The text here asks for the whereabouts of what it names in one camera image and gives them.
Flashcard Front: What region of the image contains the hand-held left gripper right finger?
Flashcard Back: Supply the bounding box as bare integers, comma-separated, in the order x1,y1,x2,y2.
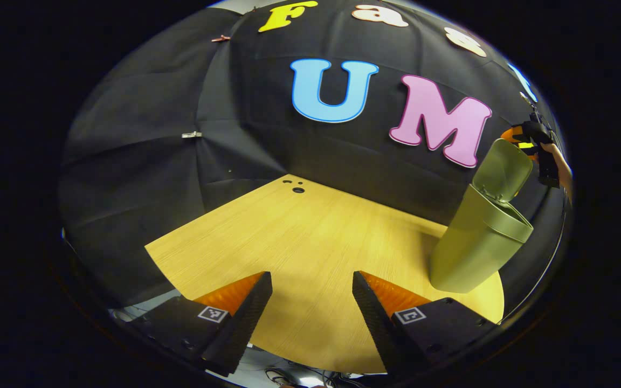
351,271,503,378

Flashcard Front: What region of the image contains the green desktop garbage bin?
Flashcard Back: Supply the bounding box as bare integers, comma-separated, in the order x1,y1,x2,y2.
429,138,534,294

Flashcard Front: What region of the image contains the wooden desktop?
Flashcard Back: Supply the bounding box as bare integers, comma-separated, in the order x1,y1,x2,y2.
144,174,505,374

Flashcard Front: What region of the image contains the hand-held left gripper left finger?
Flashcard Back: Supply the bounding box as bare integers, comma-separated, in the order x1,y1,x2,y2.
125,271,273,377

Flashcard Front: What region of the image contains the black backdrop cloth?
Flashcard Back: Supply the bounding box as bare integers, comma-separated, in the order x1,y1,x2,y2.
57,0,570,318

